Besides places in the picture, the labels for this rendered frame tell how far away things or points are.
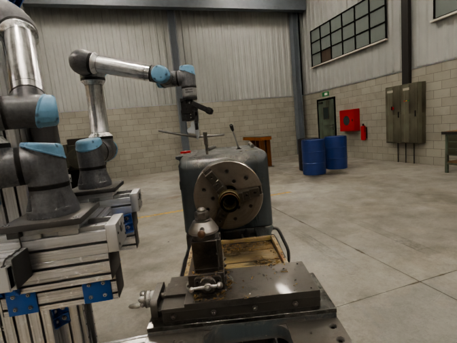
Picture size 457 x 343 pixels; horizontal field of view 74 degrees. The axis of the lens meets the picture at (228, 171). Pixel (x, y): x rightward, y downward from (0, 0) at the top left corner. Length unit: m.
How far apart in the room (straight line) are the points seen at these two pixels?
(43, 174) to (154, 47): 10.97
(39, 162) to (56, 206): 0.14
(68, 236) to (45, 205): 0.11
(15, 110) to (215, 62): 11.49
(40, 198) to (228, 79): 11.32
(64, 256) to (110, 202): 0.50
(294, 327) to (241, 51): 12.08
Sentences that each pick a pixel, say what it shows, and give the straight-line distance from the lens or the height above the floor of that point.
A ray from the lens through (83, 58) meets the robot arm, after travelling 1.56.
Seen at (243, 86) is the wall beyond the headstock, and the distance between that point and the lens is 12.36.
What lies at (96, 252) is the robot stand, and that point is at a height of 1.03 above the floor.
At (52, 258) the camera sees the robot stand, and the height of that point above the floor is 1.03.
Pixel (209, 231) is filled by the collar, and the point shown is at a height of 1.13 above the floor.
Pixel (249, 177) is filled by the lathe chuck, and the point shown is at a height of 1.15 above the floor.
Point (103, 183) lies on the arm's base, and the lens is 1.53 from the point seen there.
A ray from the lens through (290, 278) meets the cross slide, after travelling 0.87.
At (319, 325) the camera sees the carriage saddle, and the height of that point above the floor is 0.90.
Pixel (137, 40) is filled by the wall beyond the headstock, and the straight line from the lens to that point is 11.92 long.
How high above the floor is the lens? 1.38
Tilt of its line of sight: 8 degrees down
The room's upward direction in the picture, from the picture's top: 5 degrees counter-clockwise
